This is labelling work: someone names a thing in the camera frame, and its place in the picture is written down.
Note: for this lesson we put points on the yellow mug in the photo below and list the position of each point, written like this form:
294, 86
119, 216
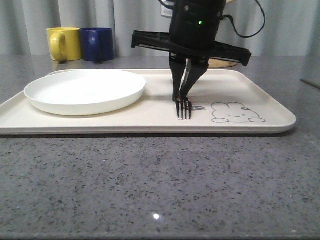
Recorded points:
64, 43

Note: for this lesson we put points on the white round plate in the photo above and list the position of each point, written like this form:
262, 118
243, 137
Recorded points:
85, 92

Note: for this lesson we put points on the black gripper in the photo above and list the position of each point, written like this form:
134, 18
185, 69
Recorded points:
192, 33

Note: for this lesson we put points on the cream rabbit serving tray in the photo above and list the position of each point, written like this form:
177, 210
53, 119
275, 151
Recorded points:
223, 101

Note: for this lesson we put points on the wooden mug tree stand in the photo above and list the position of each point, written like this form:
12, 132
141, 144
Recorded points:
215, 64

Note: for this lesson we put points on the silver spoon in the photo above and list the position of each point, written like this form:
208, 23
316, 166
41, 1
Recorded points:
311, 83

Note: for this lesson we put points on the dark blue mug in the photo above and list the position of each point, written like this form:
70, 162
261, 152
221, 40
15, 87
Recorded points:
96, 44

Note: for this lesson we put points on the silver fork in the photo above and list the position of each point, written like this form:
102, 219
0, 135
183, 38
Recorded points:
183, 104

